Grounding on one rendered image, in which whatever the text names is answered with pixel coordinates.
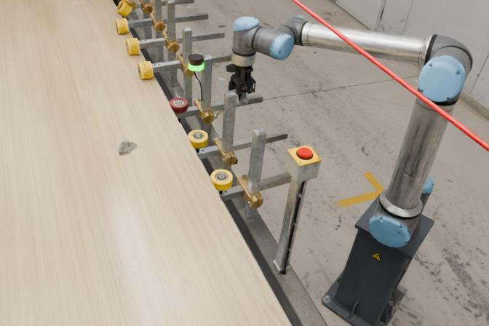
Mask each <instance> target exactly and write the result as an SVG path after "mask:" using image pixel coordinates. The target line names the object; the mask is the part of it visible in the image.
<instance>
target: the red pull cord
mask: <svg viewBox="0 0 489 326"><path fill-rule="evenodd" d="M292 1H293V2H294V3H296V4H297V5H298V6H299V7H301V8H302V9H303V10H305V11H306V12H308V13H309V14H310V15H311V16H312V17H314V18H315V19H316V20H318V21H319V22H321V24H323V25H324V26H325V27H327V28H328V29H330V30H331V31H332V32H333V33H334V34H336V35H337V36H339V37H340V38H341V39H343V40H344V41H345V42H346V43H347V44H349V45H350V46H352V47H353V48H354V49H355V50H356V51H358V52H359V53H361V54H362V55H363V56H365V57H366V58H367V59H368V60H370V61H371V62H372V63H374V64H375V65H376V66H378V67H379V68H380V69H381V70H382V71H384V72H385V73H387V74H388V75H390V77H392V78H393V79H394V80H396V81H397V82H399V83H400V84H401V85H402V86H403V87H405V88H406V89H407V90H409V91H410V92H412V93H413V94H414V95H415V96H416V97H418V98H419V99H421V100H422V101H423V102H425V104H427V105H428V106H430V107H431V108H432V109H434V110H435V111H436V112H437V113H439V114H440V115H441V116H443V117H444V118H445V119H447V120H448V121H449V122H450V123H451V124H453V125H454V126H456V127H457V128H459V129H460V130H461V131H462V132H463V133H465V134H466V135H468V136H469V137H470V138H471V139H472V140H474V141H475V142H476V143H478V144H479V145H481V146H482V147H483V148H484V149H485V150H487V151H488V152H489V144H488V143H486V142H485V141H484V140H483V139H482V138H480V137H479V136H477V135H476V134H474V133H473V132H472V131H471V130H469V129H468V128H467V127H465V126H464V125H462V123H460V122H459V121H457V120H456V119H454V118H453V117H452V116H451V115H450V114H448V113H447V112H445V111H444V110H442V109H441V108H440V107H439V106H437V105H436V104H435V103H433V102H432V101H430V99H428V98H427V97H426V96H424V95H423V94H421V93H420V92H419V91H418V90H416V89H415V88H414V87H412V86H411V85H409V84H408V83H407V82H406V81H404V80H403V79H401V78H400V77H399V76H398V75H396V74H395V73H394V72H392V71H391V70H389V69H388V68H387V67H386V66H384V65H383V64H382V63H380V62H379V61H377V60H376V59H375V58H374V57H372V56H371V55H370V54H368V53H367V52H366V51H364V50H363V49H362V48H361V47H359V46H358V45H356V44H355V43H354V42H353V41H351V40H350V39H348V38H347V37H346V36H344V35H343V34H342V33H341V32H339V31H338V30H336V29H335V28H334V27H332V26H331V25H330V24H329V23H327V22H326V21H324V20H323V19H322V18H321V17H319V16H318V15H316V14H315V13H314V12H312V11H311V10H310V9H309V8H308V7H306V6H305V5H303V4H302V3H300V2H299V1H298V0H292Z"/></svg>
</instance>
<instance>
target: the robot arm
mask: <svg viewBox="0 0 489 326"><path fill-rule="evenodd" d="M259 24H260V22H259V20H258V19H256V18H254V17H241V18H238V19H237V20H235V22H234V28H233V31H234V35H233V47H232V55H231V61H232V64H229V65H227V66H226V70H227V72H230V73H234V72H235V73H234V74H232V76H231V80H230V81H229V84H228V90H229V91H231V90H232V91H234V93H235V94H236V106H237V107H240V106H241V104H242V103H243V102H245V103H248V98H247V93H248V94H250V93H252V92H254V93H255V86H254V89H253V83H254V84H255V83H256V81H255V80H254V78H253V77H251V72H253V64H254V63H255V56H256V52H259V53H261V54H264V55H268V56H269V57H272V58H273V59H277V60H285V59H286V58H287V57H288V56H289V55H290V53H291V52H292V50H293V46H294V45H299V46H304V47H316V48H321V49H328V50H333V51H338V52H346V53H351V54H355V55H362V54H361V53H359V52H358V51H356V50H355V49H354V48H353V47H352V46H350V45H349V44H347V43H346V42H345V41H344V40H343V39H341V38H340V37H339V36H337V35H336V34H334V33H333V32H332V31H331V30H330V29H328V28H327V27H325V26H324V25H323V24H320V23H312V22H309V21H306V20H305V19H304V18H302V17H298V16H297V17H292V18H290V19H288V20H286V21H285V22H284V23H283V24H281V25H279V26H277V27H276V28H275V29H273V30H271V29H269V28H265V27H263V26H260V25H259ZM332 27H334V28H335V29H336V30H338V31H339V32H341V33H342V34H343V35H344V36H346V37H347V38H348V39H350V40H351V41H353V42H354V43H355V44H356V45H358V46H359V47H361V48H362V49H363V50H364V51H366V52H367V53H368V54H370V55H371V56H372V57H376V58H381V59H386V60H394V61H399V62H403V63H412V64H416V65H420V66H421V67H422V70H421V72H420V75H419V79H418V85H419V86H418V91H419V92H420V93H421V94H423V95H424V96H426V97H427V98H428V99H430V101H432V102H433V103H435V104H436V105H437V106H439V107H440V108H441V109H442V110H444V111H445V112H447V113H448V114H450V115H451V114H452V112H453V109H454V106H455V104H456V103H457V101H458V98H459V96H460V94H461V90H462V88H463V85H464V82H465V81H466V78H467V76H468V75H469V72H470V71H471V69H472V66H473V58H472V54H471V52H470V51H469V49H468V48H467V47H466V46H465V45H463V44H462V43H461V42H459V41H457V40H455V39H452V38H450V37H447V36H442V35H437V34H432V35H431V36H430V37H428V38H421V37H415V36H406V35H399V34H394V33H384V32H378V31H369V30H362V29H357V28H347V27H341V26H336V25H332ZM238 96H239V97H238ZM448 122H449V121H448V120H447V119H445V118H444V117H443V116H441V115H440V114H439V113H437V112H436V111H435V110H434V109H432V108H431V107H430V106H428V105H427V104H425V102H423V101H422V100H421V99H419V98H418V97H416V101H415V103H414V106H413V110H412V113H411V115H410V120H409V122H408V125H407V129H406V132H405V136H404V138H403V142H402V145H401V148H400V151H399V155H398V157H397V162H396V164H395V167H394V171H393V174H392V177H391V181H390V184H389V187H388V188H386V189H384V190H383V191H382V192H381V195H380V197H379V200H378V204H377V207H376V209H375V212H374V214H373V216H372V218H371V219H370V222H369V230H370V233H371V234H372V235H373V237H374V238H376V239H377V240H378V241H379V242H380V243H382V244H384V245H386V246H390V247H403V246H405V245H406V244H407V243H408V241H409V240H410V239H412V238H413V237H415V236H416V235H417V233H418V231H419V229H420V216H421V213H422V212H423V210H424V207H425V205H426V203H427V200H428V198H429V196H430V194H431V192H432V191H433V187H434V182H433V180H432V178H431V177H430V176H429V173H430V170H431V168H432V165H433V162H434V159H435V156H436V155H437V151H438V149H439V147H440V144H441V141H442V138H443V135H444V133H445V130H446V127H447V125H448Z"/></svg>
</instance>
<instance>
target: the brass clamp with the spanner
mask: <svg viewBox="0 0 489 326"><path fill-rule="evenodd" d="M194 106H197V108H198V109H199V114H198V116H199V118H200V119H201V121H202V122H204V123H205V124H211V123H212V122H213V121H214V119H215V117H214V116H213V111H212V109H211V111H206V112H203V110H202V109H201V102H199V101H198V99H196V100H194Z"/></svg>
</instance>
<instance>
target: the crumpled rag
mask: <svg viewBox="0 0 489 326"><path fill-rule="evenodd" d="M136 148H138V145H137V143H133V142H130V141H128V140H124V141H123V142H121V143H120V144H119V149H118V150H117V151H118V152H119V153H120V154H121V156H122V155H124V154H129V153H130V152H131V150H133V149H134V150H135V149H136Z"/></svg>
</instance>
